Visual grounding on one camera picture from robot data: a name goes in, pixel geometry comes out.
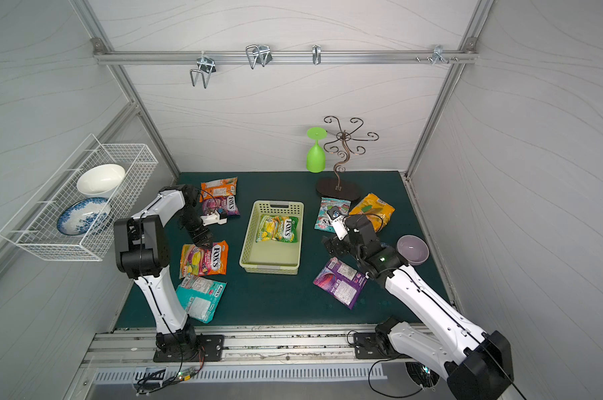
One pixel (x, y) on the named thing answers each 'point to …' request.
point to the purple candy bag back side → (341, 282)
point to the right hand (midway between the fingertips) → (340, 226)
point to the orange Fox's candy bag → (218, 187)
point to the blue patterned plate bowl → (83, 216)
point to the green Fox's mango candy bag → (282, 229)
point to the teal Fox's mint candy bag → (323, 220)
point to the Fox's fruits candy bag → (196, 261)
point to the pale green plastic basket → (272, 257)
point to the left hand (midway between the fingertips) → (203, 239)
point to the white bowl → (100, 180)
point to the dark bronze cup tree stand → (332, 188)
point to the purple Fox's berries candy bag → (228, 203)
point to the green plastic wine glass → (316, 157)
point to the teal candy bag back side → (200, 296)
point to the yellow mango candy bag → (379, 212)
